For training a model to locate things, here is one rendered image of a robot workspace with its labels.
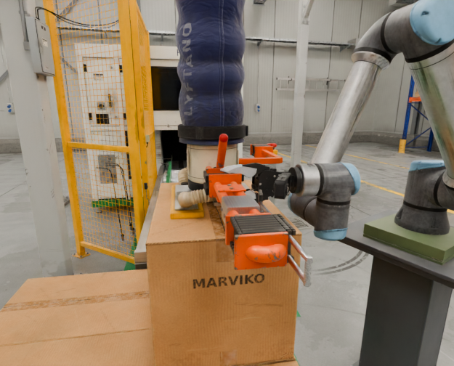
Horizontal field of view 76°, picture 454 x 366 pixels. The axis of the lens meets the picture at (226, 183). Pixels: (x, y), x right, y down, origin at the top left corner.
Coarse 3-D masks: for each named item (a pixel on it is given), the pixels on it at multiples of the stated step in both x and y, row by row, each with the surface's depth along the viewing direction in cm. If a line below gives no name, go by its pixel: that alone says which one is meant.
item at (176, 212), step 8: (176, 184) 115; (184, 184) 107; (176, 192) 104; (176, 200) 95; (176, 208) 88; (184, 208) 88; (192, 208) 89; (200, 208) 89; (176, 216) 86; (184, 216) 86; (192, 216) 87; (200, 216) 87
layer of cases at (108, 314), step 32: (32, 288) 121; (64, 288) 121; (96, 288) 121; (128, 288) 121; (0, 320) 103; (32, 320) 103; (64, 320) 103; (96, 320) 103; (128, 320) 103; (0, 352) 89; (32, 352) 89; (64, 352) 89; (96, 352) 89; (128, 352) 89
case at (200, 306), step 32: (160, 192) 113; (160, 224) 82; (192, 224) 82; (224, 224) 82; (160, 256) 72; (192, 256) 73; (224, 256) 75; (160, 288) 74; (192, 288) 75; (224, 288) 77; (256, 288) 78; (288, 288) 80; (160, 320) 76; (192, 320) 78; (224, 320) 79; (256, 320) 81; (288, 320) 83; (160, 352) 79; (192, 352) 80; (224, 352) 82; (256, 352) 84; (288, 352) 85
